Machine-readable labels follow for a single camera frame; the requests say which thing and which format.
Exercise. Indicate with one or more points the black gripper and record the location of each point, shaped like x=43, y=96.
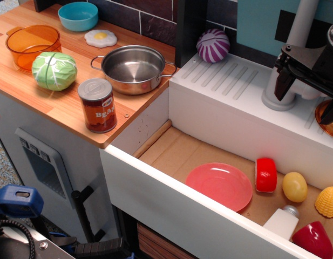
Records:
x=314, y=67

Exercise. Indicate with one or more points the orange beans can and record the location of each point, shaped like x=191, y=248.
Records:
x=98, y=106

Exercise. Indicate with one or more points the orange transparent pot lid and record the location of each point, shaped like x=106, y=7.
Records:
x=324, y=116

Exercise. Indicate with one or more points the orange transparent plastic pot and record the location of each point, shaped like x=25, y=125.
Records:
x=27, y=43

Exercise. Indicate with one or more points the grey toy faucet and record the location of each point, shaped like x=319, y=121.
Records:
x=298, y=36

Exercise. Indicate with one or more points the red toy cheese wheel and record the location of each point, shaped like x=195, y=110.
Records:
x=265, y=175

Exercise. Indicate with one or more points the yellow toy potato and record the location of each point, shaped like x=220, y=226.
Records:
x=295, y=187

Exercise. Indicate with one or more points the yellow toy corn piece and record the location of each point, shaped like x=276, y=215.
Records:
x=324, y=202

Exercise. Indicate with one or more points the purple toy cabbage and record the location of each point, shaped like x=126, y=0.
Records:
x=213, y=45

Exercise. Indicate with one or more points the white toy sink cabinet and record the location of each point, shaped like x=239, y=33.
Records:
x=214, y=113

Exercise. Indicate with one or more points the pink plastic plate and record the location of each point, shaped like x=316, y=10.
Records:
x=222, y=183

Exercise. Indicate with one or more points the white salt shaker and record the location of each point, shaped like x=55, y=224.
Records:
x=283, y=222

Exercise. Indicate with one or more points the red toy pepper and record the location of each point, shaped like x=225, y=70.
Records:
x=314, y=239

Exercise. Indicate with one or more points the toy fried egg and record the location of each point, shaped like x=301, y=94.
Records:
x=100, y=38

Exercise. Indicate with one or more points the teal plastic bowl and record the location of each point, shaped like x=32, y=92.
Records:
x=78, y=16

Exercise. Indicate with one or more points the green toy cabbage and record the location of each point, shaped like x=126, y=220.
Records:
x=54, y=71

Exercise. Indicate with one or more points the grey toy oven door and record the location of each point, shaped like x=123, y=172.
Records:
x=48, y=171

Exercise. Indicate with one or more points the blue plastic clamp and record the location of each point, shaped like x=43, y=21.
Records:
x=20, y=201

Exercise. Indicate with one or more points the steel pot with handles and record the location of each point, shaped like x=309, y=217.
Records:
x=134, y=69

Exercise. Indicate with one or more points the black oven door handle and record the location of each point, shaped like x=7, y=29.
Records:
x=78, y=198

